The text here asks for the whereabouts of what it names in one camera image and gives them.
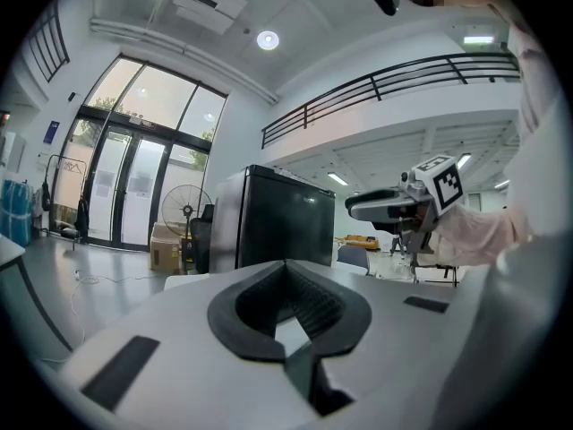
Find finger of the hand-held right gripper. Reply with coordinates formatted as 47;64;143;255
344;187;418;211
349;201;423;234

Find white floor cable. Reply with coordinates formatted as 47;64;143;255
40;268;167;365

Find short black railing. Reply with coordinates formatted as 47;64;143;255
25;1;72;84

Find stack of blue water bottles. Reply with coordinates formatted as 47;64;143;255
1;178;34;248

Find yellow equipment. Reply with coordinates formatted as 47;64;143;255
340;234;381;251

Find black clothes rack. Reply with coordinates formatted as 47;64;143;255
41;153;91;245

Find person's light shirt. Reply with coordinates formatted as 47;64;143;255
485;0;573;430

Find person's right forearm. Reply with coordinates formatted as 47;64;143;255
432;202;535;269

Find white ceiling air conditioner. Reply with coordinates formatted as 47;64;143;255
171;0;250;36

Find black standing fan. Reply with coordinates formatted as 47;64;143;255
160;184;215;273

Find grey chair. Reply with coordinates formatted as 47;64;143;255
336;244;372;278

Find black fridge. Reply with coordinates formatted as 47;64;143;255
209;164;338;276

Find black office chair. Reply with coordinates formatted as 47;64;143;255
189;203;217;275

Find cardboard box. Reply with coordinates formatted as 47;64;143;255
149;222;185;273

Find round ceiling light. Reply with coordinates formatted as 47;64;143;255
255;29;281;52

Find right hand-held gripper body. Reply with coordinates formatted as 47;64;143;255
397;152;466;268

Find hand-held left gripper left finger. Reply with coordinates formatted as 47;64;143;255
56;260;321;430

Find long black balcony railing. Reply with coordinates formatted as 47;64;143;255
261;51;523;151

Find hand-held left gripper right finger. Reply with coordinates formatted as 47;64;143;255
285;260;499;430

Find glass entrance doors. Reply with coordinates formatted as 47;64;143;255
49;52;229;254

